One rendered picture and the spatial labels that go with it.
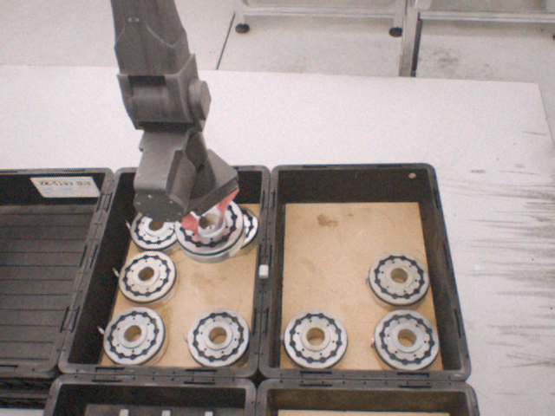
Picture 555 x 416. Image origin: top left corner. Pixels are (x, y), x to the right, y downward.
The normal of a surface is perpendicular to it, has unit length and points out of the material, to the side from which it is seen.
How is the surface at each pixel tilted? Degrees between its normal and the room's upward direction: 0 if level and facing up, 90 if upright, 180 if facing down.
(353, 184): 90
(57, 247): 0
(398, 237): 0
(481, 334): 0
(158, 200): 93
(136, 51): 75
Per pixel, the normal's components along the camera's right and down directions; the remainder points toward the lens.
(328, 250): -0.07, -0.59
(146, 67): -0.15, 0.63
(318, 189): -0.04, 0.81
